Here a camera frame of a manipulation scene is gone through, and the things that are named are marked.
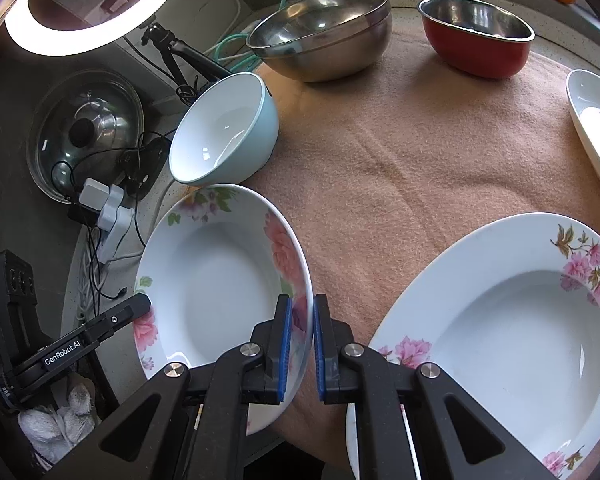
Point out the black stand base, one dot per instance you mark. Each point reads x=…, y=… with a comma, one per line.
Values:
x=152, y=160

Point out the light blue bowl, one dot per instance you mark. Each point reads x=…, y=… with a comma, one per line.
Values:
x=220, y=130

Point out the red bowl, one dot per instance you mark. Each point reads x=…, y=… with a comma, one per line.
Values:
x=480, y=57

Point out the large floral plate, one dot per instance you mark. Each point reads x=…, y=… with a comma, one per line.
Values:
x=505, y=335

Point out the glass pot lid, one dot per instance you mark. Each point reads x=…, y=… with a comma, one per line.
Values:
x=100, y=110

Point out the black tripod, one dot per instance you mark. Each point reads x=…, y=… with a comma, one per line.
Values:
x=180, y=52

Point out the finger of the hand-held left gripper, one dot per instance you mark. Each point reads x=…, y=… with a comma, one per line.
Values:
x=122, y=312

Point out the white power adapter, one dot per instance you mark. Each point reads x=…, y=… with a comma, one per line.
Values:
x=92, y=194

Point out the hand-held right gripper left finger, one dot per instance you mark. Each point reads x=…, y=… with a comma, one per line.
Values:
x=285, y=355

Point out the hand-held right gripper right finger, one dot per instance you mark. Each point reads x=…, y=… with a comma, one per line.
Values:
x=321, y=355

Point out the stainless steel bowl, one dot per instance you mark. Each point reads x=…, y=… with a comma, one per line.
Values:
x=320, y=55

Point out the peach towel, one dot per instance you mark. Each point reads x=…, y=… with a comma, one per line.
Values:
x=405, y=160

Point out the person's left hand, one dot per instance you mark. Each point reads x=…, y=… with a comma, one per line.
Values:
x=55, y=422

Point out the white power strip with plugs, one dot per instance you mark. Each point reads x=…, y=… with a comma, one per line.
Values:
x=116, y=215

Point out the small floral plate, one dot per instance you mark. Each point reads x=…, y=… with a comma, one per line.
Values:
x=215, y=285

